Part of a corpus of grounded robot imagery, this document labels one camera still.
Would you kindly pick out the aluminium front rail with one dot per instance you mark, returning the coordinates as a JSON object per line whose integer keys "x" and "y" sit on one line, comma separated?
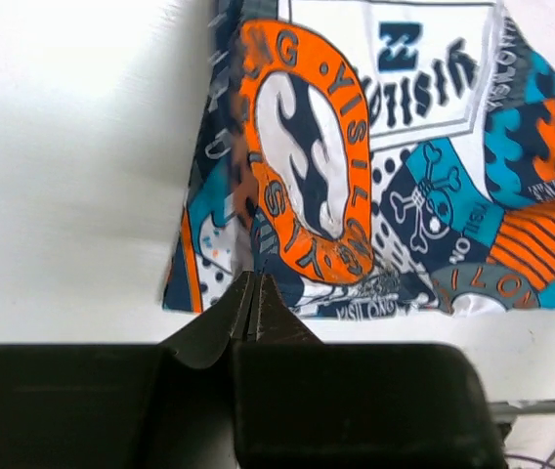
{"x": 527, "y": 432}

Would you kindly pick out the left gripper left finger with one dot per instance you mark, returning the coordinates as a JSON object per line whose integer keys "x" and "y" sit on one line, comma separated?
{"x": 163, "y": 405}

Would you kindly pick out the colourful patterned shorts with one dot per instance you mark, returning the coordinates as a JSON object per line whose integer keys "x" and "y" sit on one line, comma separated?
{"x": 375, "y": 158}

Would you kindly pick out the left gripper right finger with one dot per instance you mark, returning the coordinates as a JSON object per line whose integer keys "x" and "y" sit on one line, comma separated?
{"x": 303, "y": 403}

